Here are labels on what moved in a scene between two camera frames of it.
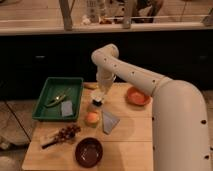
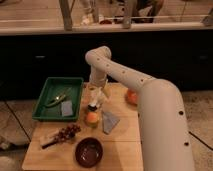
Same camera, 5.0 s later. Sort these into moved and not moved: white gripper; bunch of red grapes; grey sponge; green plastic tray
Moved: white gripper
Not moved: green plastic tray; bunch of red grapes; grey sponge
